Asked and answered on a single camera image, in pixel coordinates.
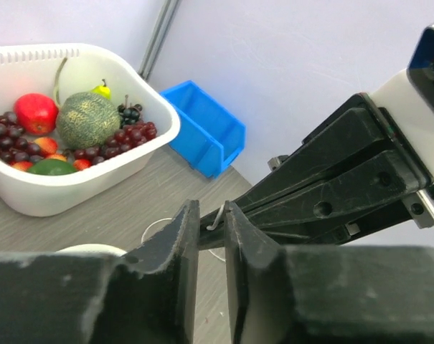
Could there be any yellow green pear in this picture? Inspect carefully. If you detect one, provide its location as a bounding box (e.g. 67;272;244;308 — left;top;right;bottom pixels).
91;79;111;100

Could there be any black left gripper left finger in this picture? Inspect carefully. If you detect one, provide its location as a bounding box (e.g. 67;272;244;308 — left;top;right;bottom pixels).
0;201;200;343

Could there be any green avocado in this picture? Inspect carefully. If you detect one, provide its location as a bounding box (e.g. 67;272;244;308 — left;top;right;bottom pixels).
27;159;78;176

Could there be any red apple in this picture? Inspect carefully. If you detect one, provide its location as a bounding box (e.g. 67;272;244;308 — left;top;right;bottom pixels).
14;93;59;135

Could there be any black grape bunch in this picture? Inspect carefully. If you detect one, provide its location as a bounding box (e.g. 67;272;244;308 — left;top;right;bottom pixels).
117;95;143;128

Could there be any blue plastic bin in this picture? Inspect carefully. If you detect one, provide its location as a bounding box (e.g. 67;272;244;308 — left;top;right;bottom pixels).
160;80;246;178

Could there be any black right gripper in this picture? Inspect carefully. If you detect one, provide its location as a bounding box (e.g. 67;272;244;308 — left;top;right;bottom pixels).
197;92;434;250

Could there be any white plastic fruit basket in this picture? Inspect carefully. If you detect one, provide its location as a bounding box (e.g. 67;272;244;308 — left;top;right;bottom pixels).
0;43;180;216

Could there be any thin white cable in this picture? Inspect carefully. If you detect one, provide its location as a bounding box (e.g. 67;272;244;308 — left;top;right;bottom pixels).
140;204;227;262

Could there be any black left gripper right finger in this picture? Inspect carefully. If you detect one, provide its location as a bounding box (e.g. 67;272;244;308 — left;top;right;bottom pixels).
224;201;434;343

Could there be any white perforated cable spool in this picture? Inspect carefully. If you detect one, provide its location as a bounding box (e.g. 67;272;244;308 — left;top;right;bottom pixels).
59;244;127;257

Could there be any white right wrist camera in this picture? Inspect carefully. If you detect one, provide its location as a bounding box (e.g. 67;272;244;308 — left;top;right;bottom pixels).
370;24;434;183

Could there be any small peach fruit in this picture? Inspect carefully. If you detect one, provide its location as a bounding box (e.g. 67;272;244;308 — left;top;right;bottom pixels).
34;137;59;157

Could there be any dark red grape bunch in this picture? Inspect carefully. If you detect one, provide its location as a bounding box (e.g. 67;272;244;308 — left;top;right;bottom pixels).
0;111;44;166

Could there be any green netted melon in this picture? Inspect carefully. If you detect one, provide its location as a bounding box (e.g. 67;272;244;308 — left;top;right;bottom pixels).
56;92;121;149

